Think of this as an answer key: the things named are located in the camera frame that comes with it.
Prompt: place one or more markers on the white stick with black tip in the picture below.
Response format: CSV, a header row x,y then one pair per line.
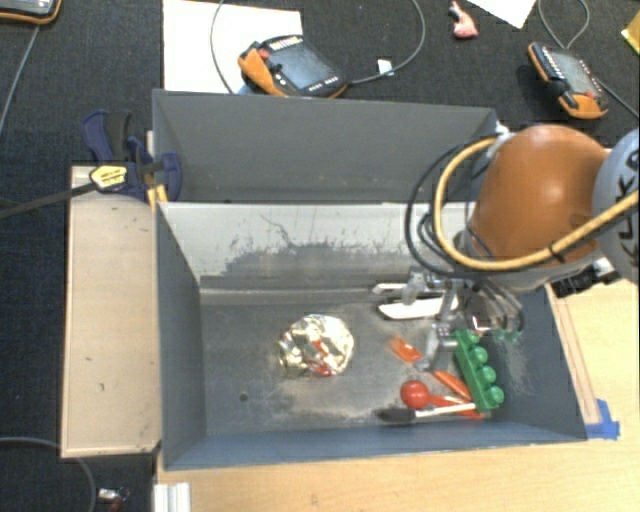
x,y
400,414

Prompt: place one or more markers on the crumpled silver foil ball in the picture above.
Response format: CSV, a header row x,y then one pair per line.
x,y
315,345

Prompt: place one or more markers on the white curved plastic piece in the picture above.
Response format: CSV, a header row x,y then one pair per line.
x,y
407,311

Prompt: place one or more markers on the black cylinder on white bracket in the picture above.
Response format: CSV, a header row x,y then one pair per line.
x,y
575,284

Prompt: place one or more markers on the red ball-ended toy spoon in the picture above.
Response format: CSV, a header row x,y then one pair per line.
x,y
415,394

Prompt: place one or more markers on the pale wood flat board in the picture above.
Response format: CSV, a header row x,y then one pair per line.
x,y
110,310

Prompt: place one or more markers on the grey metal bin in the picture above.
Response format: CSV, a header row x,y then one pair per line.
x,y
280,150

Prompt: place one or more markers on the orange toy carrot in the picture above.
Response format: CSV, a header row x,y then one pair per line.
x,y
452,384

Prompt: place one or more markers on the small orange flat piece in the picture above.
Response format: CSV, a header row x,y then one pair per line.
x,y
406,349

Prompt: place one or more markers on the green toy building block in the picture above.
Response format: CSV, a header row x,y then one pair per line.
x,y
480,370

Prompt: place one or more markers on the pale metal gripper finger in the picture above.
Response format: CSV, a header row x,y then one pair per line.
x,y
415,289
436,345

